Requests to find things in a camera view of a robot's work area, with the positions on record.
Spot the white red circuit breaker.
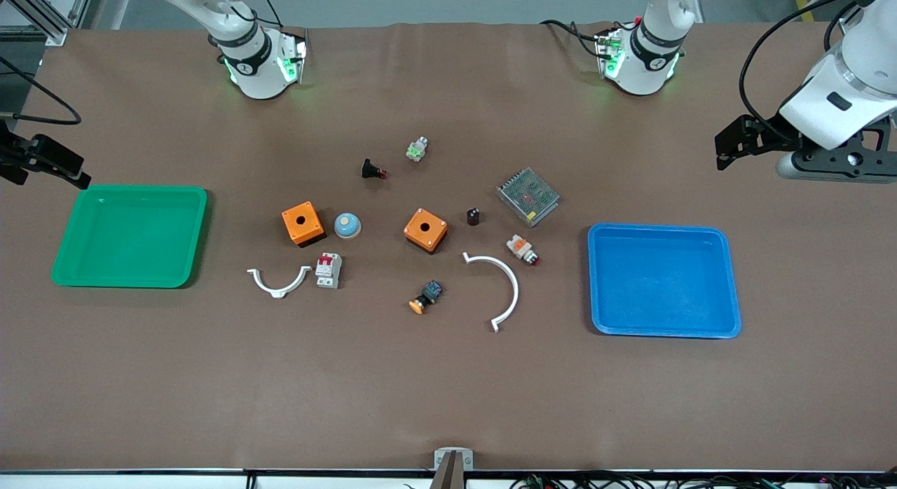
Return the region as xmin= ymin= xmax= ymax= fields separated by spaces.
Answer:
xmin=315 ymin=252 xmax=343 ymax=289

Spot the green plastic tray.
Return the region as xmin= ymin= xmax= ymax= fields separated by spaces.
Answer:
xmin=51 ymin=185 xmax=208 ymax=289

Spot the blue plastic tray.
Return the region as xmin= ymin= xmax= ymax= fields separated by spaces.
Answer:
xmin=587 ymin=223 xmax=742 ymax=339

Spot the metal mesh power supply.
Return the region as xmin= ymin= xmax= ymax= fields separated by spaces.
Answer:
xmin=496 ymin=167 xmax=561 ymax=228

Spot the orange push button box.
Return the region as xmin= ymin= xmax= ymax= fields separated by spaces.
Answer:
xmin=282 ymin=201 xmax=326 ymax=248
xmin=404 ymin=208 xmax=449 ymax=254

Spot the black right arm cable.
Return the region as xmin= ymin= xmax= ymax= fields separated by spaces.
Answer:
xmin=0 ymin=55 xmax=82 ymax=126

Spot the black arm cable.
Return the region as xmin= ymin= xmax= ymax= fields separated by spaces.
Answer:
xmin=0 ymin=55 xmax=82 ymax=126
xmin=739 ymin=0 xmax=857 ymax=144

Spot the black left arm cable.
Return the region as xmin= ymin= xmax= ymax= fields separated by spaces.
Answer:
xmin=739 ymin=0 xmax=857 ymax=144

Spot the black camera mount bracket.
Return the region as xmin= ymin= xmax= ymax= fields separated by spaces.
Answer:
xmin=799 ymin=116 xmax=897 ymax=184

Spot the aluminium frame profile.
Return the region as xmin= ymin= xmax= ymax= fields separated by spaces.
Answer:
xmin=0 ymin=0 xmax=97 ymax=46

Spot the black base cable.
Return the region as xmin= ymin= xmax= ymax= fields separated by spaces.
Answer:
xmin=540 ymin=19 xmax=605 ymax=60

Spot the white orange red indicator switch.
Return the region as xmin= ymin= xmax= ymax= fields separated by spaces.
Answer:
xmin=506 ymin=234 xmax=541 ymax=267

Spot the large white curved bracket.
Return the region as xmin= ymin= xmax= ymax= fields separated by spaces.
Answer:
xmin=463 ymin=252 xmax=521 ymax=333

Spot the small white curved bracket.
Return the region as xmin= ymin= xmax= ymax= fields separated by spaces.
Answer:
xmin=247 ymin=266 xmax=313 ymax=299

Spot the black cable bundle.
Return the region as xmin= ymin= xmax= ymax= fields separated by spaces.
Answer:
xmin=510 ymin=472 xmax=897 ymax=489

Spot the orange push button switch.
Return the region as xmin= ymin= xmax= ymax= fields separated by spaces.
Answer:
xmin=409 ymin=280 xmax=444 ymax=315

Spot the grey table edge bracket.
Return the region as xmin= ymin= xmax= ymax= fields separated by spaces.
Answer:
xmin=429 ymin=447 xmax=474 ymax=489

